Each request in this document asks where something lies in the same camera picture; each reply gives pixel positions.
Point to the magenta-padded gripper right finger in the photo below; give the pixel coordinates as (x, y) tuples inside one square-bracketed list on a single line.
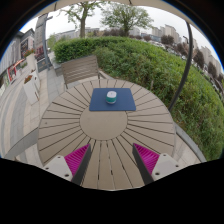
[(146, 159)]

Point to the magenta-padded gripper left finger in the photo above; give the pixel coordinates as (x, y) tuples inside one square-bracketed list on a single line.
[(77, 159)]

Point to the white and teal computer mouse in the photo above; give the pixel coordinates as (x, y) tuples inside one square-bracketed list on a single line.
[(111, 96)]

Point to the blue rectangular mouse pad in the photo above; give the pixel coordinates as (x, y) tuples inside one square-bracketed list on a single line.
[(125, 101)]

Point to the tall white flower planter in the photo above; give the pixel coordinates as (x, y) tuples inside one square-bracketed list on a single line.
[(30, 61), (30, 90)]

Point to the slatted wooden chair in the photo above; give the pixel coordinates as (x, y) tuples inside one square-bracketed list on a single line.
[(80, 68)]

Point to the green trimmed hedge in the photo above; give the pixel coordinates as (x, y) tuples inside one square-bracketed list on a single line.
[(143, 60)]

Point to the curved dark umbrella pole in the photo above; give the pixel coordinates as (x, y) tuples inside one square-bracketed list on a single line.
[(188, 63)]

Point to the grey shopfront building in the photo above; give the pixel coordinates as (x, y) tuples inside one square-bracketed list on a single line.
[(11, 53)]

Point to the tall grey sign pillar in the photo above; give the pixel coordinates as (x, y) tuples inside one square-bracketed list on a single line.
[(40, 36)]

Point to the distant apartment buildings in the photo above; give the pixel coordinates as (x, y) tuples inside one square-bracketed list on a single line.
[(168, 31)]

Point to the thin-trunked leafy tree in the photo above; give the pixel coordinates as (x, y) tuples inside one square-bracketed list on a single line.
[(82, 23)]

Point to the round-crowned leafy tree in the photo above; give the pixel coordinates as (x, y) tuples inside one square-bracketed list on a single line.
[(126, 16)]

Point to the beige umbrella canopy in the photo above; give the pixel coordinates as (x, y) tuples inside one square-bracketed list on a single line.
[(150, 3)]

